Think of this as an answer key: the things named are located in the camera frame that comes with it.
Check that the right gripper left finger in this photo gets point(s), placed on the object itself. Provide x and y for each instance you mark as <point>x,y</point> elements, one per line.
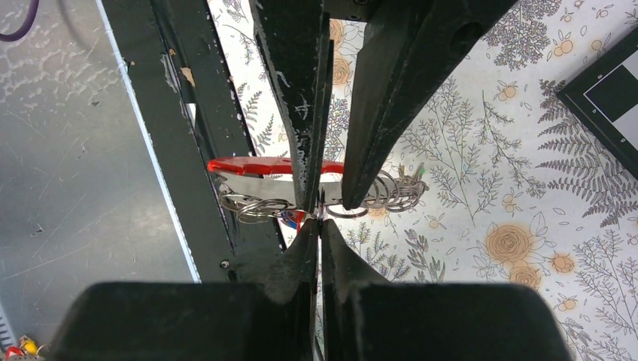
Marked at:
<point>267,316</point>

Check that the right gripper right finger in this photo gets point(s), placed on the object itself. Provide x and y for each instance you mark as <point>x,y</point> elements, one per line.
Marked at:
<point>367,317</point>

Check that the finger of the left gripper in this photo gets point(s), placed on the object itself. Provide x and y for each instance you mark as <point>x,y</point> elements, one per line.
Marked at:
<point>293,38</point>
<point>410,48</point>

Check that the blue tag key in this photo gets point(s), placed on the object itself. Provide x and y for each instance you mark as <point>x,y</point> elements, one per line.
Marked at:
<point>293,219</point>

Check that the floral table mat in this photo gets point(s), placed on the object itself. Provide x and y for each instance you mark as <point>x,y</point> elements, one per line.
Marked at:
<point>519,190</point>

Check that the black grey checkerboard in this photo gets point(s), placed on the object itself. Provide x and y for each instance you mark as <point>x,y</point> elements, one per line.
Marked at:
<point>603,97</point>

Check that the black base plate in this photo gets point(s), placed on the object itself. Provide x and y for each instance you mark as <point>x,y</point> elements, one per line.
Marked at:
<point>184,97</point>

